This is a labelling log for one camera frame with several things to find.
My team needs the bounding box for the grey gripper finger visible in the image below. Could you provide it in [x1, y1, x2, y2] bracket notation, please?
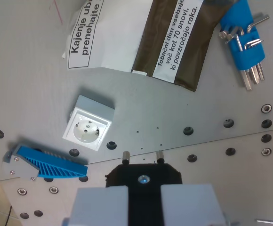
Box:
[161, 184, 229, 226]
[62, 186, 129, 226]

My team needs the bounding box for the black plug with metal pins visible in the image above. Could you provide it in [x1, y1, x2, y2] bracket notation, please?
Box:
[104, 150, 183, 226]

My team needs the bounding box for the blue ribbed plastic wedge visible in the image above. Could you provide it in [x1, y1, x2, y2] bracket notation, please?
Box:
[16, 145, 89, 179]

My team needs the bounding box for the thin silver metal rod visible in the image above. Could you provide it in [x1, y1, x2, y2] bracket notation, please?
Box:
[255, 218, 273, 226]

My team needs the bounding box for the large silver hex key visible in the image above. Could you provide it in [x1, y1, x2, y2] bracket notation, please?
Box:
[218, 30, 253, 91]

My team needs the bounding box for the medium silver hex key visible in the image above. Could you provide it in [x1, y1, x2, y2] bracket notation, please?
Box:
[224, 26, 260, 85]

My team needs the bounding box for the blue hex key holder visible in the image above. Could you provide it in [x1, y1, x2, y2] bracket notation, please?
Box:
[219, 0, 266, 71]

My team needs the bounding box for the tobacco pouch with warning labels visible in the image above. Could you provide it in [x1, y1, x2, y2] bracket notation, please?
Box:
[61, 0, 236, 93]

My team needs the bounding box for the thin silver hex key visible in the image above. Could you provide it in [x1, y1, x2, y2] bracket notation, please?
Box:
[243, 38, 265, 81]

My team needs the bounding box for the small silver hex key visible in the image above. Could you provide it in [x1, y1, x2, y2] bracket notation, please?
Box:
[246, 14, 270, 34]

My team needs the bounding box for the white wall socket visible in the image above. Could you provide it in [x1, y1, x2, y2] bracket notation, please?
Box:
[62, 95, 115, 152]

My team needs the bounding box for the grey bracket with screws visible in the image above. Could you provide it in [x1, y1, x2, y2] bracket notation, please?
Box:
[2, 142, 40, 182]

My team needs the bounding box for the thin black cable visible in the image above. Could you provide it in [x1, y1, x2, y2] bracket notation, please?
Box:
[4, 204, 13, 226]

